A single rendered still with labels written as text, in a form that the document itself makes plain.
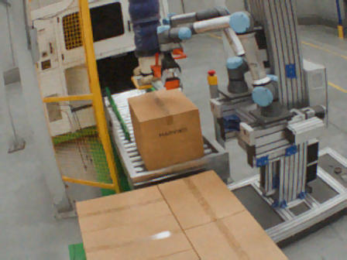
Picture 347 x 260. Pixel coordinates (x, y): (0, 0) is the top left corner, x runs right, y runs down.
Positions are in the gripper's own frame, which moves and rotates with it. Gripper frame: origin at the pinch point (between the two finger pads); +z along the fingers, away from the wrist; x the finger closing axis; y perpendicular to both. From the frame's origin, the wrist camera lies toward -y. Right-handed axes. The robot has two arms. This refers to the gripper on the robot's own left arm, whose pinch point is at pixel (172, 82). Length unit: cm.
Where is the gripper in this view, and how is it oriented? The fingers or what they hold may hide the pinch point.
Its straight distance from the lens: 233.3
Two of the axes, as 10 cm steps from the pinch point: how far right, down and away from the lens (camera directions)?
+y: -2.3, -3.5, 9.1
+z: 1.4, 9.1, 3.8
